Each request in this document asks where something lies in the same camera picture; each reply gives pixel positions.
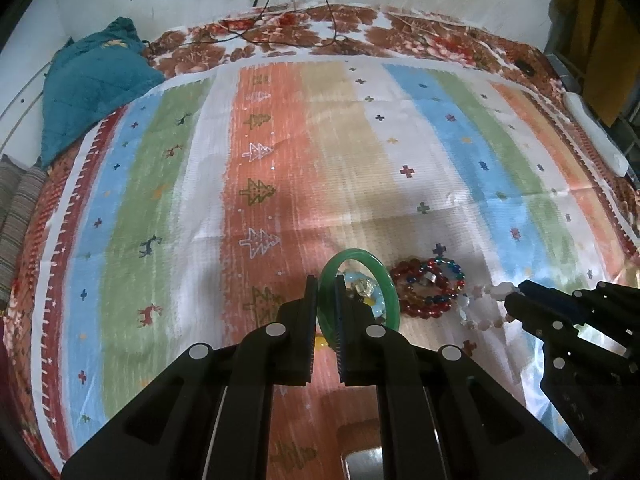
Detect white pink bead bracelet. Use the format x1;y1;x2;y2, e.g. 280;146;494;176
455;282;522;332

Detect dark red bead bracelet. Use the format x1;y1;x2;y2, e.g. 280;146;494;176
388;257;467;320

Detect multicolour bead bracelet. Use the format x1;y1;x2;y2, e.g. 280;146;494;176
418;256;468;306

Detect light blue bead bracelet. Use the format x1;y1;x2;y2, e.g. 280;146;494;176
342;268;388;323

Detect green jade bangle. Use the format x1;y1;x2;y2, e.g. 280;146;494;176
318;248;400;349

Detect silver metal tin box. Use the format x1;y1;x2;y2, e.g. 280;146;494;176
343;446;384;480

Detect striped colourful bed cover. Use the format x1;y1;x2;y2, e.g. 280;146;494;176
24;58;639;472

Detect teal quilted blanket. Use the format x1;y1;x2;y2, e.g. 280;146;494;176
40;18;164;168

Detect black cable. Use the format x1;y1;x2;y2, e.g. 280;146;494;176
219;0;352;49

